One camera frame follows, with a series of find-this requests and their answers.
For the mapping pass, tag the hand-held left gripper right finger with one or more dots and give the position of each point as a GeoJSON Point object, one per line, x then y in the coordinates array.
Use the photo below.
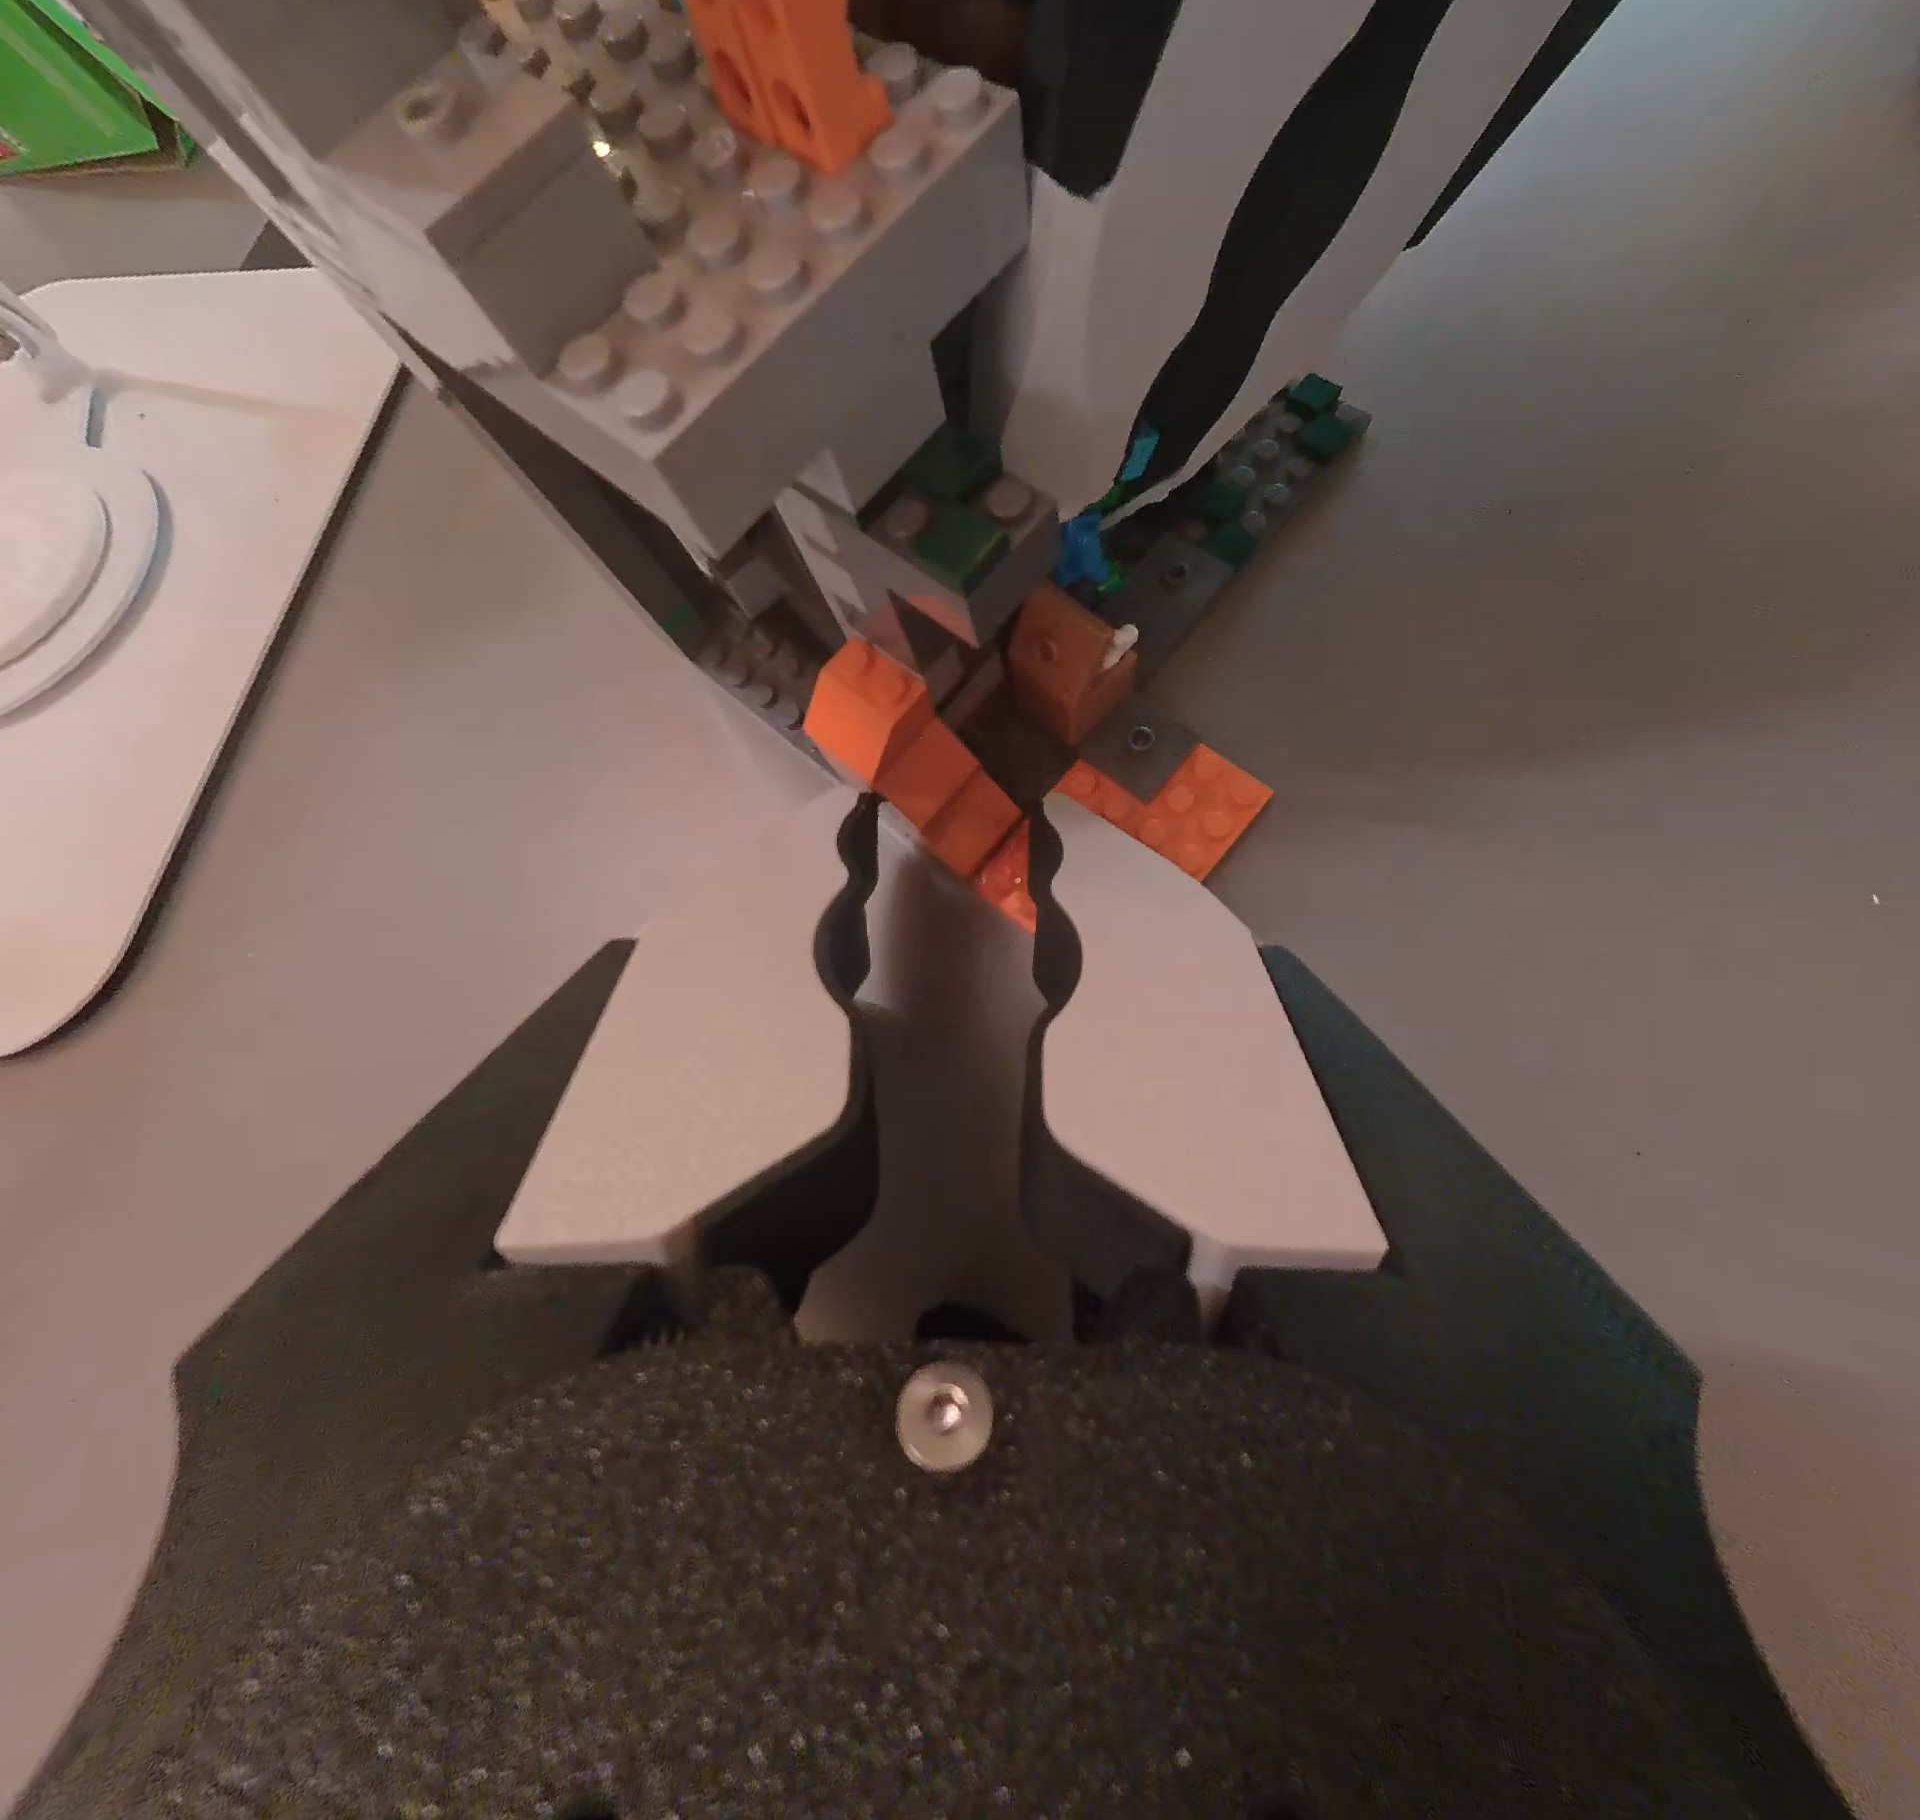
{"type": "Point", "coordinates": [1200, 1084]}

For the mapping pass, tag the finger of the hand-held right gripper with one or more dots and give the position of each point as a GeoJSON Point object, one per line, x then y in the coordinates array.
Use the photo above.
{"type": "Point", "coordinates": [1140, 260]}
{"type": "Point", "coordinates": [1350, 231]}

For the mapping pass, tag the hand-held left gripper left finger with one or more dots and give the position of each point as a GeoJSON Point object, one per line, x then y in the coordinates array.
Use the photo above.
{"type": "Point", "coordinates": [675, 1069]}

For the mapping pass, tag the teal-headed toy figure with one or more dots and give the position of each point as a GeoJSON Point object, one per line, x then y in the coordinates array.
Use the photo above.
{"type": "Point", "coordinates": [1093, 548]}

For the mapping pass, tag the toy brick building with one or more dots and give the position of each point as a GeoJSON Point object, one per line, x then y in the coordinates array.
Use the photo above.
{"type": "Point", "coordinates": [780, 335]}

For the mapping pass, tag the orange toy minifigure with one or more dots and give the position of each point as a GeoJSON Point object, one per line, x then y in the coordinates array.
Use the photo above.
{"type": "Point", "coordinates": [789, 51]}

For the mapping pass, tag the white book stand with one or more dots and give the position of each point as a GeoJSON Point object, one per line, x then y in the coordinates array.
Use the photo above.
{"type": "Point", "coordinates": [166, 621]}

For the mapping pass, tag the green toy box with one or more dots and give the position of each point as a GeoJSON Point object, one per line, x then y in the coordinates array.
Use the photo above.
{"type": "Point", "coordinates": [60, 95]}

